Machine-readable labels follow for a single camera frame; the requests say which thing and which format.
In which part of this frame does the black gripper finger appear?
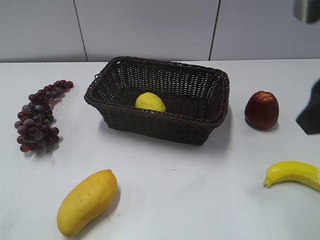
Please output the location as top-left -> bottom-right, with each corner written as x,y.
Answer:
295,80 -> 320,135

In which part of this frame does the yellow lemon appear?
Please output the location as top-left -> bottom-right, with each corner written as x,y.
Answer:
135,92 -> 166,112

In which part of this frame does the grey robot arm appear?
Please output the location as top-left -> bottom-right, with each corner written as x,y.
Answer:
293,0 -> 320,135

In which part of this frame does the dark woven wicker basket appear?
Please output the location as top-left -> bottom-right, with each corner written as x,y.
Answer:
84,56 -> 230,145

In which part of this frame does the red apple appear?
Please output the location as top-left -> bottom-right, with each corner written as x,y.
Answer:
244,91 -> 280,130

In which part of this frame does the yellow banana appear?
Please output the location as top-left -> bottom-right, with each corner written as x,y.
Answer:
263,161 -> 320,192

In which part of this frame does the yellow mango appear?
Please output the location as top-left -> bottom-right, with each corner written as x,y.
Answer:
56,169 -> 117,237

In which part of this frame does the purple grape bunch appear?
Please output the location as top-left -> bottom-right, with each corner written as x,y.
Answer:
14,79 -> 74,153

